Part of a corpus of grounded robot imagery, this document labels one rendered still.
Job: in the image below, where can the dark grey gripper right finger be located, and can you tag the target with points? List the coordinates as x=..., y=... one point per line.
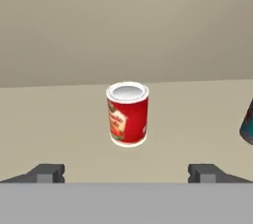
x=202, y=172

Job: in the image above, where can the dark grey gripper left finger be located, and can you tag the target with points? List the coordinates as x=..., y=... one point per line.
x=49, y=172

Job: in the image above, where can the teal food can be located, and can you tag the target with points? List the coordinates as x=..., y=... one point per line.
x=247, y=126

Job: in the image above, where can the red food can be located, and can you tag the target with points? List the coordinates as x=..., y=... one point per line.
x=130, y=119

